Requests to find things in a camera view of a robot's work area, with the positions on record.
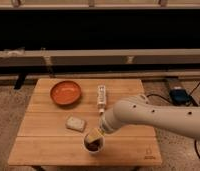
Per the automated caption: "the white paper cup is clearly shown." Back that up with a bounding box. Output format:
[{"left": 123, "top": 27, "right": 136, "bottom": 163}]
[{"left": 83, "top": 133, "right": 104, "bottom": 154}]

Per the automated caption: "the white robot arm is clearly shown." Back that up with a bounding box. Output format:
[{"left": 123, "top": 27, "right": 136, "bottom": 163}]
[{"left": 85, "top": 94, "right": 200, "bottom": 143}]

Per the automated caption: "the white sponge block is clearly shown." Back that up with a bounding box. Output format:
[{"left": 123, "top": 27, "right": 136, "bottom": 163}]
[{"left": 66, "top": 116, "right": 86, "bottom": 132}]

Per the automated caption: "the black power adapter box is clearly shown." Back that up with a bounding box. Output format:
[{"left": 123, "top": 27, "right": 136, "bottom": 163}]
[{"left": 166, "top": 77, "right": 196, "bottom": 106}]

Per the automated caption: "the wooden rail beam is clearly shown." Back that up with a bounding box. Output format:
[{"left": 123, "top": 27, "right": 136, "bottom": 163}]
[{"left": 0, "top": 49, "right": 200, "bottom": 67}]

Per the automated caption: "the orange bowl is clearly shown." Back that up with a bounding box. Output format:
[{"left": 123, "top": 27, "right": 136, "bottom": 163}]
[{"left": 50, "top": 80, "right": 82, "bottom": 106}]

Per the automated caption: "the wooden table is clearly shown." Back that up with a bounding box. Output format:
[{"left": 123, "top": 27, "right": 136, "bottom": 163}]
[{"left": 8, "top": 78, "right": 162, "bottom": 166}]

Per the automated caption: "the black cable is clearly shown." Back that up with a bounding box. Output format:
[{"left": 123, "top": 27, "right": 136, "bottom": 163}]
[{"left": 145, "top": 73, "right": 200, "bottom": 168}]

